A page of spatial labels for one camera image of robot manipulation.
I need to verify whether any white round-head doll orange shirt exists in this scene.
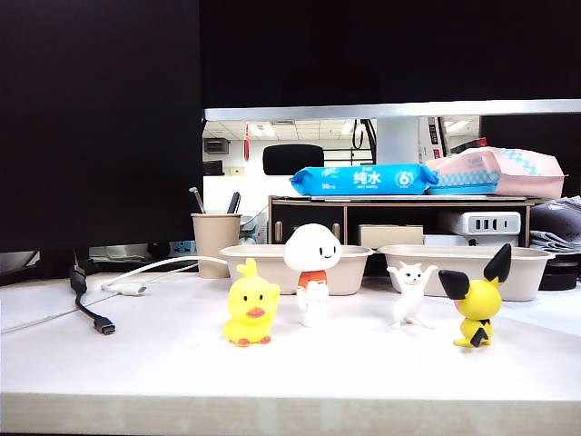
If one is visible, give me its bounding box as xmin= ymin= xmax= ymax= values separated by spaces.
xmin=282 ymin=223 xmax=343 ymax=329

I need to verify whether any yellow rubber duck doll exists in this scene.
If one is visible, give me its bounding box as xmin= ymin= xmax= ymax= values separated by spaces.
xmin=222 ymin=256 xmax=282 ymax=348

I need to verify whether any white cat doll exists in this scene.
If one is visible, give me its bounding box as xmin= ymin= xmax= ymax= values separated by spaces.
xmin=386 ymin=261 xmax=440 ymax=331

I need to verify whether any yellow black-eared mouse doll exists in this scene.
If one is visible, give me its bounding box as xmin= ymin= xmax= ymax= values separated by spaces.
xmin=437 ymin=242 xmax=514 ymax=349

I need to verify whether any beige paper pulp box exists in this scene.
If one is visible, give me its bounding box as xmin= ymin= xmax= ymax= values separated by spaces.
xmin=377 ymin=243 xmax=556 ymax=302
xmin=218 ymin=243 xmax=375 ymax=297

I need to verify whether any small beige box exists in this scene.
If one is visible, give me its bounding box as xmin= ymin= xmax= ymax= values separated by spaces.
xmin=358 ymin=223 xmax=426 ymax=249

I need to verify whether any black wooden desk shelf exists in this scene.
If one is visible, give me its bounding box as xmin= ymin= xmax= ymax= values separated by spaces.
xmin=267 ymin=193 xmax=547 ymax=250

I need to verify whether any black chair headrest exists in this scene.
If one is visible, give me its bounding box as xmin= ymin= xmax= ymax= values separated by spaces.
xmin=261 ymin=144 xmax=326 ymax=177

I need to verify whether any beige paper cup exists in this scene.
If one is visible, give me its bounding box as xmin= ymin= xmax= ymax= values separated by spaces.
xmin=190 ymin=212 xmax=243 ymax=280

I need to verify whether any blue wet wipes pack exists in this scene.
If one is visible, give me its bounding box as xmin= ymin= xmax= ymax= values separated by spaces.
xmin=289 ymin=163 xmax=441 ymax=198

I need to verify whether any silver metal tool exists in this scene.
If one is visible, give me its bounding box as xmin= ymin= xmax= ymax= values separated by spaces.
xmin=187 ymin=185 xmax=207 ymax=215

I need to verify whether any blue power socket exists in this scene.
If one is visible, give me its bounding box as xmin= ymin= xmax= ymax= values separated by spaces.
xmin=169 ymin=239 xmax=199 ymax=257

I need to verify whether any white carton red print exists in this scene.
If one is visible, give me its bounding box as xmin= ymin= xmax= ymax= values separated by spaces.
xmin=419 ymin=116 xmax=451 ymax=161

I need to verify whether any black monitor silver bezel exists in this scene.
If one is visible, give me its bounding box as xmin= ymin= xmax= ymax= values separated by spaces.
xmin=199 ymin=0 xmax=581 ymax=123

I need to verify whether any white power strip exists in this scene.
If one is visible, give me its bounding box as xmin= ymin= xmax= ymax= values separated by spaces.
xmin=437 ymin=210 xmax=523 ymax=238

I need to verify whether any black computer monitor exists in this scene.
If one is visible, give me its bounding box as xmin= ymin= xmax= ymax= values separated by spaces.
xmin=0 ymin=0 xmax=203 ymax=278

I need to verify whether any pink tissue pack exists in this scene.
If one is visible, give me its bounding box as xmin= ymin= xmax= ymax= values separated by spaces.
xmin=423 ymin=145 xmax=569 ymax=200

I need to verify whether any grey folded cloth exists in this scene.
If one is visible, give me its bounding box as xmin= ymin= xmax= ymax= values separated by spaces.
xmin=527 ymin=195 xmax=581 ymax=253

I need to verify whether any black round base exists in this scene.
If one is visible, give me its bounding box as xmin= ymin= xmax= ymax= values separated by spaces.
xmin=538 ymin=257 xmax=581 ymax=292

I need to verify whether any white cable with adapter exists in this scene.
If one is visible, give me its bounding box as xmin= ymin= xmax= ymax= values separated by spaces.
xmin=100 ymin=254 xmax=224 ymax=298

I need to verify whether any black HDMI cable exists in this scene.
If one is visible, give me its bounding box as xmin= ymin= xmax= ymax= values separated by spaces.
xmin=67 ymin=248 xmax=117 ymax=338

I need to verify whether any thin white cable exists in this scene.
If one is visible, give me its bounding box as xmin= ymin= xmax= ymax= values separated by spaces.
xmin=0 ymin=290 xmax=120 ymax=336

